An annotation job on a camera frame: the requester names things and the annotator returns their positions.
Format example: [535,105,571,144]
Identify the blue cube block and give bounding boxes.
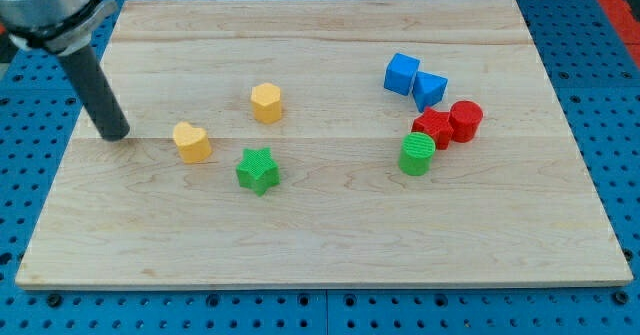
[383,53,420,96]

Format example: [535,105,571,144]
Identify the light wooden board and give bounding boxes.
[15,0,633,290]

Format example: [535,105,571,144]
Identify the green star block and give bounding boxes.
[236,147,280,196]

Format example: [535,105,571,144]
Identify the yellow hexagon block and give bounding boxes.
[250,83,282,124]

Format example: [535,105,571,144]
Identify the red cylinder block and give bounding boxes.
[449,100,484,143]

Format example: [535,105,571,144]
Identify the yellow heart block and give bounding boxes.
[173,121,213,164]

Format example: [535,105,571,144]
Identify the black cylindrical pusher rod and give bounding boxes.
[58,45,130,142]

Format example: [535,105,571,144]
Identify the blue triangle block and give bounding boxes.
[412,71,448,112]

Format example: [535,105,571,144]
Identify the green cylinder block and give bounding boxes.
[398,132,436,176]

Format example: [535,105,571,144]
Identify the red star block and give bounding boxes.
[411,107,454,150]

